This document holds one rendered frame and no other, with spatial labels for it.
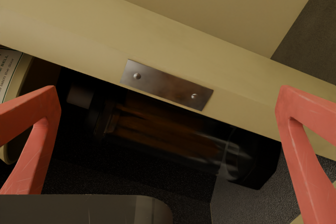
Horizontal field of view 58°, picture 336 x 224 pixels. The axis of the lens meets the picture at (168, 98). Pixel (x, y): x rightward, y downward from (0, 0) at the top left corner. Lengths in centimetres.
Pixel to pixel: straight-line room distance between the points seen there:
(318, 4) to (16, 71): 51
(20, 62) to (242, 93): 20
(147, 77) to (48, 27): 8
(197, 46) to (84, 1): 11
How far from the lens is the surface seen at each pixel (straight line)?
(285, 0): 69
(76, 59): 24
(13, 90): 31
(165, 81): 23
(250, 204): 44
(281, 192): 39
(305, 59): 59
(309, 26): 62
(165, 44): 27
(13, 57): 32
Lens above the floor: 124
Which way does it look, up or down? 11 degrees down
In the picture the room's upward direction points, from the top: 71 degrees counter-clockwise
